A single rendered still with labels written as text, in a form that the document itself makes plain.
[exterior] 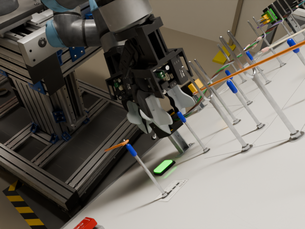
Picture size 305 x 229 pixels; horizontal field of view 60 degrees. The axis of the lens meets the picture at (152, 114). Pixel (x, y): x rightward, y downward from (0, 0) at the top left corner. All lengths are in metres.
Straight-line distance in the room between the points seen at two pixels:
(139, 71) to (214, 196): 0.22
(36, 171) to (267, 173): 1.51
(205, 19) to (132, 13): 2.76
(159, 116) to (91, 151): 1.26
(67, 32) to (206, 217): 0.63
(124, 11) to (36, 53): 0.62
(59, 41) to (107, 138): 1.04
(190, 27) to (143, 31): 2.87
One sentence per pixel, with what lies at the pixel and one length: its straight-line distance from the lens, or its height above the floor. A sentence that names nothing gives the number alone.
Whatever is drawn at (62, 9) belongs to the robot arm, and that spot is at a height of 1.35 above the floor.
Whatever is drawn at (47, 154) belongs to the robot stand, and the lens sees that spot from 1.76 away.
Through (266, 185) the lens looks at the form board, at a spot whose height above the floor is 1.32.
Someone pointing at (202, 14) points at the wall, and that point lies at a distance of 3.14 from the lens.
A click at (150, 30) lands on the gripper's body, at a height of 1.37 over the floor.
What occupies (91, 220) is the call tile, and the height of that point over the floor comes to 1.13.
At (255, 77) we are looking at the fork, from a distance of 0.31.
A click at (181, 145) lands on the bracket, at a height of 1.10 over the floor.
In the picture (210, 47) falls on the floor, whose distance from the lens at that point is 3.07.
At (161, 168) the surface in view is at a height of 1.11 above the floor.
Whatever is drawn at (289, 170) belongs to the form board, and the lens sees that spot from 0.29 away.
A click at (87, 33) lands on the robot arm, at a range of 0.78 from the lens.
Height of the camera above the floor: 1.55
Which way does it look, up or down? 45 degrees down
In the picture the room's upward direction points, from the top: straight up
